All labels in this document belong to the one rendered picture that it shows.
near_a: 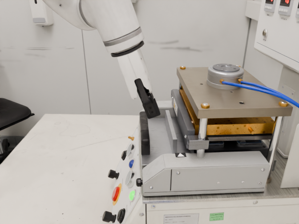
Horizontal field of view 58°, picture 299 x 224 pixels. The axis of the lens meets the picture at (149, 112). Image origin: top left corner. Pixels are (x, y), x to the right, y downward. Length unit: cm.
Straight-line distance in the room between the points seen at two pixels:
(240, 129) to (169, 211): 22
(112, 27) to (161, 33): 149
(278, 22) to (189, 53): 139
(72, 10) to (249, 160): 47
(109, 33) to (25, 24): 171
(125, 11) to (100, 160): 59
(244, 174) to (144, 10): 159
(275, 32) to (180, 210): 46
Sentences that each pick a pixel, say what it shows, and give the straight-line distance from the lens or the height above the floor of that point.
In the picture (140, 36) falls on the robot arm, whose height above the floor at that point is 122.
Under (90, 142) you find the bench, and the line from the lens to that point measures 109.
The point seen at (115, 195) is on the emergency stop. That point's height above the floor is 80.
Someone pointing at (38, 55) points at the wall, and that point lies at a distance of 225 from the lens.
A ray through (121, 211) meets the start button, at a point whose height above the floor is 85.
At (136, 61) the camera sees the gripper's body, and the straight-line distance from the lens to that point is 55.
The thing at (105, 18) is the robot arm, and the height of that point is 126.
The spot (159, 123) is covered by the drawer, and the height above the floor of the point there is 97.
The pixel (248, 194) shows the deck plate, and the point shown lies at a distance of 61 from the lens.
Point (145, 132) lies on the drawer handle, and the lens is 61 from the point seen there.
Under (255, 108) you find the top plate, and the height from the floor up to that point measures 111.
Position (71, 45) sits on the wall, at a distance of 214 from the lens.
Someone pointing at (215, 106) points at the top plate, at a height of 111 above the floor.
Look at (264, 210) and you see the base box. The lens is 65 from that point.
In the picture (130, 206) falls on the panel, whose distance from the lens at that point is 63.
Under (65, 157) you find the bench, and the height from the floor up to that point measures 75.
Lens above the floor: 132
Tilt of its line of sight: 26 degrees down
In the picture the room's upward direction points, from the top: straight up
